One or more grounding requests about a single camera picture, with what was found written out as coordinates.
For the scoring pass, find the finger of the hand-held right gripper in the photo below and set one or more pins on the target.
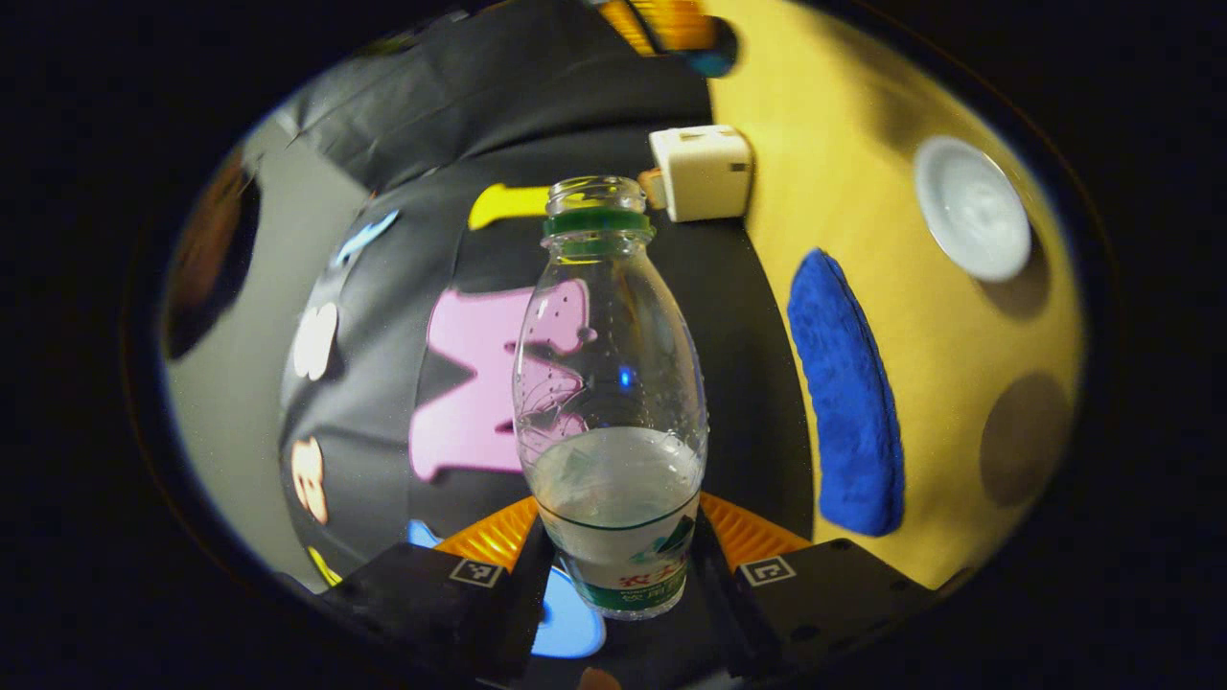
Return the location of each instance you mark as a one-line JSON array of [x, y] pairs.
[[682, 24], [628, 21]]

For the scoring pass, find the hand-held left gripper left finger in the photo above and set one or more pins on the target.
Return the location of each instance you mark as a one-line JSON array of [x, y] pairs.
[[518, 613]]

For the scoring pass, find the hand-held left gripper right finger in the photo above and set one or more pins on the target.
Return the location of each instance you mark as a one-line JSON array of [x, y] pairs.
[[729, 613]]

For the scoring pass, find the blue teacup lid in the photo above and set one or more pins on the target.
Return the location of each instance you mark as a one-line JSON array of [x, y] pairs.
[[714, 63]]

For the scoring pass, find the clear plastic water bottle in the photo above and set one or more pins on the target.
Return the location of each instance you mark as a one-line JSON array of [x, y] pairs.
[[609, 479]]

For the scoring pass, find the brown round coaster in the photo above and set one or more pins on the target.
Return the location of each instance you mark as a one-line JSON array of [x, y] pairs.
[[1024, 439]]

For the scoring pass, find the white toaster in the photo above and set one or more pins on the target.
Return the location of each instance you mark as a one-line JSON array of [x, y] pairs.
[[705, 172]]

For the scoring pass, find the brown toast slice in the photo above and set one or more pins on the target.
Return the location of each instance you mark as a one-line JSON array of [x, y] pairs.
[[654, 189]]

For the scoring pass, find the blue towel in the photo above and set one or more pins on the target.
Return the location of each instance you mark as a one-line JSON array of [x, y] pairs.
[[848, 402]]

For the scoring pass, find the black backdrop cloth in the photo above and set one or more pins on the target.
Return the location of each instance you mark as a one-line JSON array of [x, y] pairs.
[[403, 249]]

